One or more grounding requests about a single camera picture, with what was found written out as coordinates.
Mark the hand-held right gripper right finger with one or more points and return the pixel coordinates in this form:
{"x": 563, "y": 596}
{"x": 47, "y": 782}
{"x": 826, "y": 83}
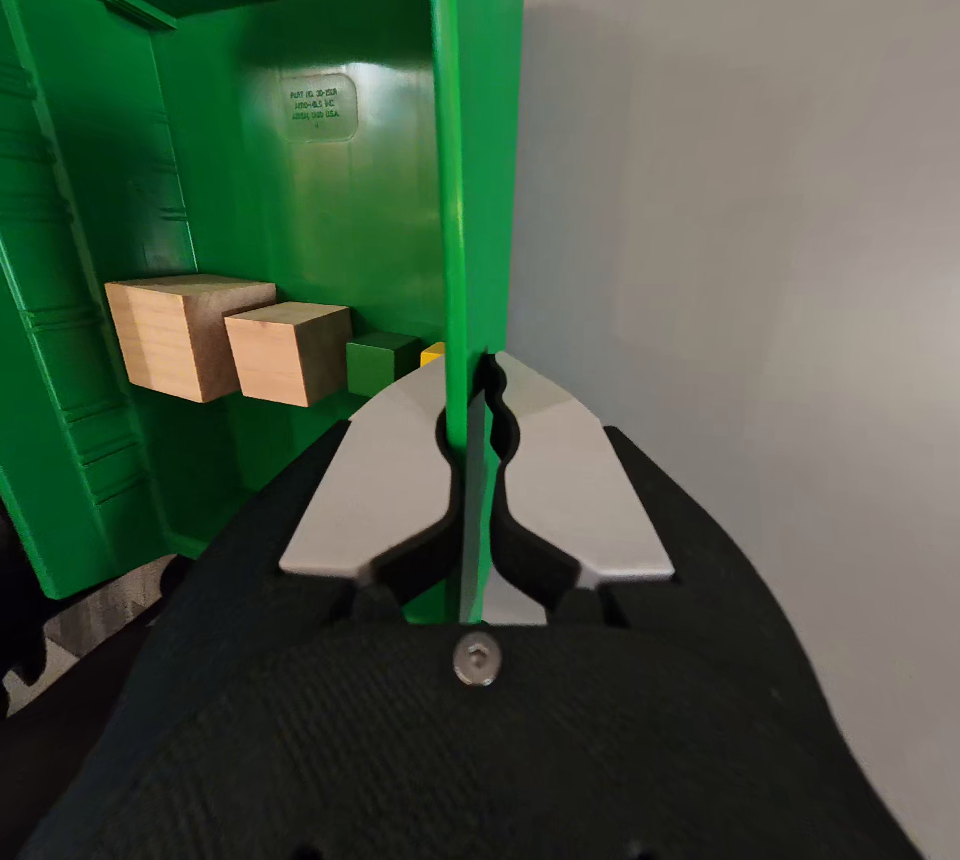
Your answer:
{"x": 577, "y": 493}

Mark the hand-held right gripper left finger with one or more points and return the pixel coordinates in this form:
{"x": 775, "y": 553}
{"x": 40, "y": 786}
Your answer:
{"x": 375, "y": 493}

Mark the small green cube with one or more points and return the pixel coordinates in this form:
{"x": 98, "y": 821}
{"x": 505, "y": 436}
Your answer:
{"x": 371, "y": 365}

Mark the small yellow cube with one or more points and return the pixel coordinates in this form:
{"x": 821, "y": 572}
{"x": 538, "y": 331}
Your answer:
{"x": 433, "y": 354}

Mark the medium wooden cube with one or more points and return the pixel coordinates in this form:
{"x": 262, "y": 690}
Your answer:
{"x": 277, "y": 358}

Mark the large wooden cube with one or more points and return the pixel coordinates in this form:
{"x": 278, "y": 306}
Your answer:
{"x": 165, "y": 343}

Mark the green plastic bin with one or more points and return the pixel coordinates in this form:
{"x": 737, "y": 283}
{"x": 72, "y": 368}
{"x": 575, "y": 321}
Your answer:
{"x": 300, "y": 200}

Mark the grey desk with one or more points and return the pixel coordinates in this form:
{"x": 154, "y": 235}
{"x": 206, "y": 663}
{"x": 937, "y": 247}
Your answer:
{"x": 750, "y": 275}

